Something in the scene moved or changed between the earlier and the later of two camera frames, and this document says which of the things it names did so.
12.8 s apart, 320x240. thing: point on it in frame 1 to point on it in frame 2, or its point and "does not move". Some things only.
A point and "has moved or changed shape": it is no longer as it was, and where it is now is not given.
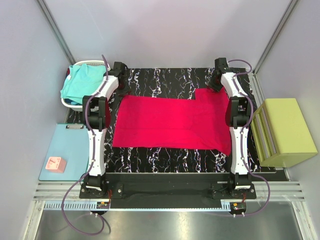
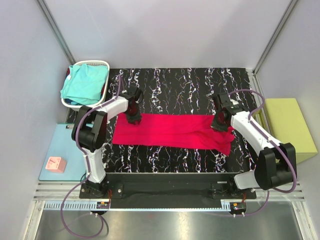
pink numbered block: x=55 y=164 does not move
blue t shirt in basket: x=69 y=102 does not move
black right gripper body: x=214 y=83 to x=218 y=125
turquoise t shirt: x=82 y=80 does not move
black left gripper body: x=124 y=88 to x=133 y=117
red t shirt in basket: x=68 y=72 does not move
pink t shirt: x=142 y=121 has moved or changed shape
